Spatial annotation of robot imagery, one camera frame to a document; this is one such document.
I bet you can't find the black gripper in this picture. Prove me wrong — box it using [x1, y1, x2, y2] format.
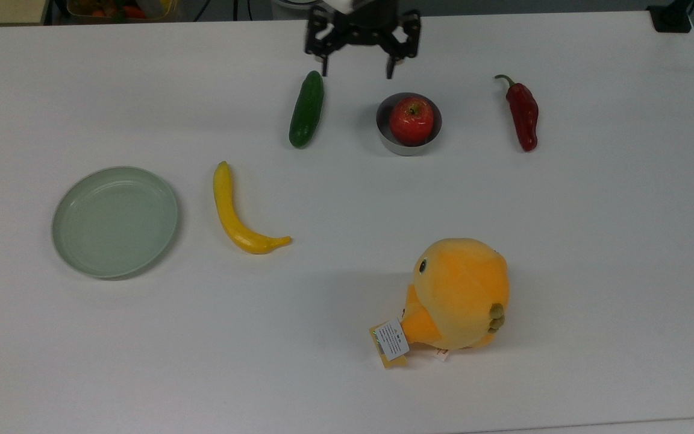
[304, 0, 422, 80]

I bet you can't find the red apple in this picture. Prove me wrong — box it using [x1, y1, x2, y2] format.
[389, 97, 435, 145]

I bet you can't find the grey bowl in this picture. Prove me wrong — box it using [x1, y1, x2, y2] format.
[375, 92, 443, 157]

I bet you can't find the green cucumber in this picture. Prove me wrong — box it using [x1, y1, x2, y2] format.
[289, 70, 325, 149]

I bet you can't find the red chili pepper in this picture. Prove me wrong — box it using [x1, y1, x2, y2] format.
[494, 74, 540, 153]

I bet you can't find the yellow banana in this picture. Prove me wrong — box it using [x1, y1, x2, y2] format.
[213, 160, 292, 255]

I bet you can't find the clear box of toy food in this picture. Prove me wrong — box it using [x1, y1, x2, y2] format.
[66, 0, 180, 21]

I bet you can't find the orange plush dinosaur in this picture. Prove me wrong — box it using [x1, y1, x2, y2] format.
[369, 237, 511, 370]

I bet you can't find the pale green plate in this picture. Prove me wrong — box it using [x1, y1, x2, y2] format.
[51, 166, 180, 280]

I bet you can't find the black table clamp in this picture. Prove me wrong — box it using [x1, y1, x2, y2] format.
[647, 0, 694, 34]

